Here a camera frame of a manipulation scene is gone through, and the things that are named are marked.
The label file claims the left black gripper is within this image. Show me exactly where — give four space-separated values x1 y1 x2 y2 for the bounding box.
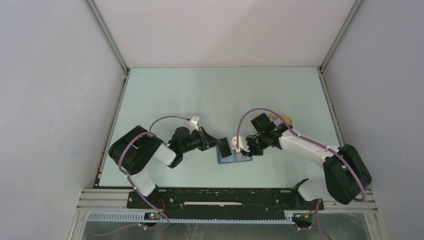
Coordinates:
180 126 222 154

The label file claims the blue card holder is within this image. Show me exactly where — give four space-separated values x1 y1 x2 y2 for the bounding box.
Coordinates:
217 148 253 164

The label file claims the beige oval tray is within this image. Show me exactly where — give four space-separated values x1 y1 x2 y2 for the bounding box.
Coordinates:
267 113 293 127

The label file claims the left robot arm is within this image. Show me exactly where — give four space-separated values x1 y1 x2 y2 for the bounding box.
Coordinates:
108 125 227 208

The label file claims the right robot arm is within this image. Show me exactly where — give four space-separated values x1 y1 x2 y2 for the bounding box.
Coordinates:
230 109 373 209

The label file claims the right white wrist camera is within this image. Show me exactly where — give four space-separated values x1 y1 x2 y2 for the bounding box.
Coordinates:
230 135 249 153

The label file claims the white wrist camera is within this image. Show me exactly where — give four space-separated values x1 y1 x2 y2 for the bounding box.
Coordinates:
230 135 249 153
187 114 200 132

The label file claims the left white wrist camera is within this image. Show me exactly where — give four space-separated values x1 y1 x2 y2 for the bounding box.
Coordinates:
187 114 200 132

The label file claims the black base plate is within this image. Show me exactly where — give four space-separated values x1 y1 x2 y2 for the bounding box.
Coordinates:
126 187 324 221

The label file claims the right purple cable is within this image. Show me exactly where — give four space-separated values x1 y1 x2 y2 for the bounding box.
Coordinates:
235 107 367 239

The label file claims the aluminium frame rail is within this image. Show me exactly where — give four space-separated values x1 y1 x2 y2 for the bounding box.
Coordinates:
76 188 379 215

